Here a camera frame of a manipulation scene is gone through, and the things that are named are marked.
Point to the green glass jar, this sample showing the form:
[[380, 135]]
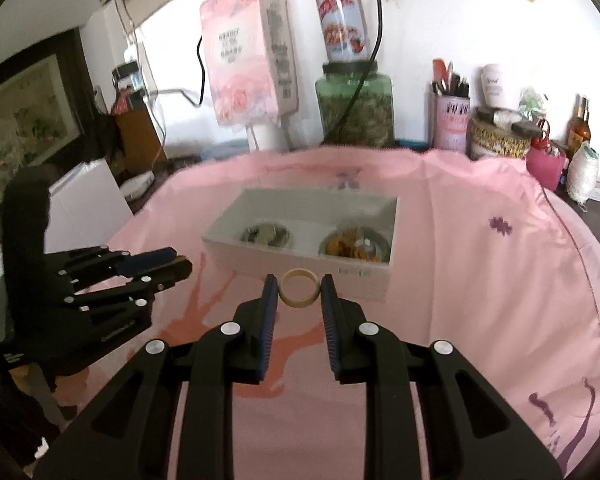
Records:
[[355, 110]]

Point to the pink floral tissue pack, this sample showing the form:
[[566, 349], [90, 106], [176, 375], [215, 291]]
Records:
[[245, 60]]

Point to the amber glass bottle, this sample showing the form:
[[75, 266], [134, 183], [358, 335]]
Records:
[[578, 132]]

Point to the white thread spool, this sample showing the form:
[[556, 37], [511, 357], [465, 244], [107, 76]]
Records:
[[582, 172]]

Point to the dark makeup pens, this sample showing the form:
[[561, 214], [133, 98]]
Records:
[[460, 87]]

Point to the pink cup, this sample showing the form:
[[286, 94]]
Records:
[[545, 165]]

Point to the blue basin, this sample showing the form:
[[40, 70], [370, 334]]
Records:
[[222, 150]]

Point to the white cabinet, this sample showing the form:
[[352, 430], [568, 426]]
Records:
[[85, 205]]

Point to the green white packet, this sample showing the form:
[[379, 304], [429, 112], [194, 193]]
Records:
[[532, 102]]

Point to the framed landscape picture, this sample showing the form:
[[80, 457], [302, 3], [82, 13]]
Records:
[[25, 120]]

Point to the brown wooden box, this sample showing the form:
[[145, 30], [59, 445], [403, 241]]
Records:
[[140, 135]]

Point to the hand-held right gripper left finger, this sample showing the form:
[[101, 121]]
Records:
[[269, 325]]

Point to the pink printed cloth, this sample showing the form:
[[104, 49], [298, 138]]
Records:
[[480, 285]]

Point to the white cosmetic container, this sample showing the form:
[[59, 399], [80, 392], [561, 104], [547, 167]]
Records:
[[492, 85]]

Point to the white paper roll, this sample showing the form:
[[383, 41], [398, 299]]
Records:
[[265, 137]]

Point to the red cloth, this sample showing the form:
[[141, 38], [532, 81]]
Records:
[[125, 102]]

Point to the white power strip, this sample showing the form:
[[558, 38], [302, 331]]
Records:
[[137, 184]]

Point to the red comb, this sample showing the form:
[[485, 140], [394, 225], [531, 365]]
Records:
[[440, 72]]

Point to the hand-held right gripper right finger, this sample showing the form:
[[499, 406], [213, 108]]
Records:
[[330, 330]]

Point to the black power adapter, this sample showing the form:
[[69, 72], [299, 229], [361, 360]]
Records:
[[127, 71]]

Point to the pink pen holder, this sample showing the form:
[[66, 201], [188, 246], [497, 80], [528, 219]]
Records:
[[450, 125]]

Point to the printed tin can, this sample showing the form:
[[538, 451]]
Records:
[[340, 25]]

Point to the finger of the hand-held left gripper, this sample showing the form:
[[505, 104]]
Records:
[[172, 272], [150, 259]]

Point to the white cardboard box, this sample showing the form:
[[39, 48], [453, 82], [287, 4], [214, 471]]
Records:
[[360, 280]]

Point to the woven round basket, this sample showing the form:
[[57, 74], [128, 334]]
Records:
[[495, 144]]

